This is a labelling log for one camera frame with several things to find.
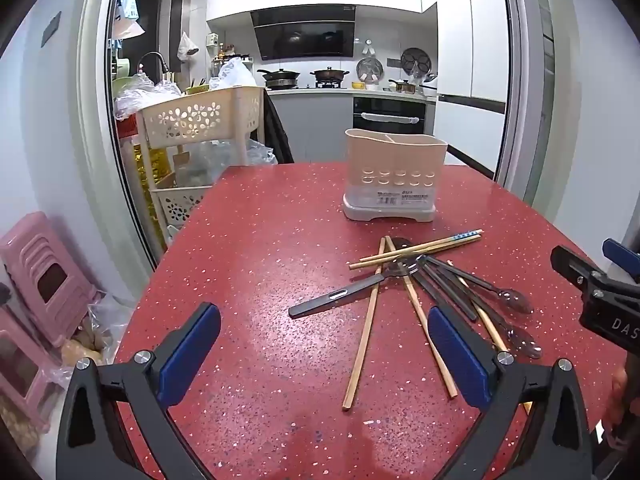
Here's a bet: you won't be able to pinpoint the black-handled utensil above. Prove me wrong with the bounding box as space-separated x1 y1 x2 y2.
407 260 453 317

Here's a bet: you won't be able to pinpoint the black-handled spoon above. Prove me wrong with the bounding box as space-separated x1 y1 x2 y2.
387 236 479 323
430 265 544 360
424 255 535 315

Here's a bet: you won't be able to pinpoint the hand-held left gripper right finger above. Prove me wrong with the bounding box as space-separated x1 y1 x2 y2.
427 306 598 480

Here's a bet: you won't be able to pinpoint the white refrigerator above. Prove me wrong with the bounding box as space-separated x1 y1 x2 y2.
432 0 513 186

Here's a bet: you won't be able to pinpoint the white plastic bag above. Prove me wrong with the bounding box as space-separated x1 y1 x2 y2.
209 57 258 92

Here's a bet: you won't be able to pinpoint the hanging blue white bag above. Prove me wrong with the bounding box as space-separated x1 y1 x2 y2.
111 0 140 41

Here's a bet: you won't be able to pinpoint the white sliding door frame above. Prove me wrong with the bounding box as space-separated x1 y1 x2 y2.
75 0 558 271

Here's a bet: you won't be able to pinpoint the beige plastic utensil holder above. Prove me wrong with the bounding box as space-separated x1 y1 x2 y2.
342 128 437 222

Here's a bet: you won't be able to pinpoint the grey wall switch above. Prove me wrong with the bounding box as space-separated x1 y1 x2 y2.
41 11 63 43

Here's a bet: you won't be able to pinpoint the clear crumpled plastic bag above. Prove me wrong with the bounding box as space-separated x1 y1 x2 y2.
114 72 183 121

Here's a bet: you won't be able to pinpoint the beige flower-cutout storage cart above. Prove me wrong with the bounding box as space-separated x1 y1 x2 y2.
135 86 266 241

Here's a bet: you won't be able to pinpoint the plastic bag on floor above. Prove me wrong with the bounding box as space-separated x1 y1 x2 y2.
50 290 136 386

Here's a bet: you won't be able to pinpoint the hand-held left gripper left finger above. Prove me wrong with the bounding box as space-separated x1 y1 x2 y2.
54 302 222 480

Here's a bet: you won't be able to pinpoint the person's right hand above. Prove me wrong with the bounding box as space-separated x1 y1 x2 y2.
611 365 630 426

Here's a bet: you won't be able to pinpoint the blue patterned wooden chopstick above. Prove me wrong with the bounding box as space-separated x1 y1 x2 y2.
359 229 483 262

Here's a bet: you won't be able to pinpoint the small steel pot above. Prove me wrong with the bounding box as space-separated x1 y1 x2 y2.
389 78 426 96

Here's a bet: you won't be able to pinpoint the black wok with lid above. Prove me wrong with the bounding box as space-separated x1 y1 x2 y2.
257 67 302 88

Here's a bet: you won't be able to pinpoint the condiment bottle rack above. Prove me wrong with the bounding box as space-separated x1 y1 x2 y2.
212 42 251 63

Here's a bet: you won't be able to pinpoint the round black divided pan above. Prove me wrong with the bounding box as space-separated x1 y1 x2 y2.
401 47 432 76

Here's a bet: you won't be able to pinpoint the yellow oil bottle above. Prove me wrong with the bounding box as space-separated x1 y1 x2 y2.
132 142 173 251

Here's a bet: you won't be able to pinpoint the clear bags on cart shelf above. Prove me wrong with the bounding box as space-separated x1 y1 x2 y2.
177 137 278 186

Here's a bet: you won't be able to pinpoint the black range hood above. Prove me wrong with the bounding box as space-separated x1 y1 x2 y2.
250 4 357 59

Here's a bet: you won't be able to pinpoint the black kitchen faucet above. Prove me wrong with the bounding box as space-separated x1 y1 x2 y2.
137 51 168 81

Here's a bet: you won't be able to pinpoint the white towel on oven handle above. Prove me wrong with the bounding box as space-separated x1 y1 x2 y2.
361 112 420 126

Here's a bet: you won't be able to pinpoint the dark pot with lid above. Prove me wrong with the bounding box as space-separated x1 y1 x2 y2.
310 66 351 86

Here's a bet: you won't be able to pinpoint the hanging clear plastic bag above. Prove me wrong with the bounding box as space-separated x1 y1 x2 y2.
176 31 200 63

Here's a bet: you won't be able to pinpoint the pink plastic stool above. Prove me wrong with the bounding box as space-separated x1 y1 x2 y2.
0 305 66 433
0 211 98 348

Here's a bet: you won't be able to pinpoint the black built-in oven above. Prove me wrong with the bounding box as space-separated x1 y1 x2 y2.
352 96 428 136

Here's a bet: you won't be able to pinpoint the black cloth on chair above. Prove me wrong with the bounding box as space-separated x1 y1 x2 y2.
261 91 296 165

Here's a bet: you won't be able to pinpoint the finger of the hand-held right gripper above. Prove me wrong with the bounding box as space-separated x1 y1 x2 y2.
602 238 640 283
551 246 608 288

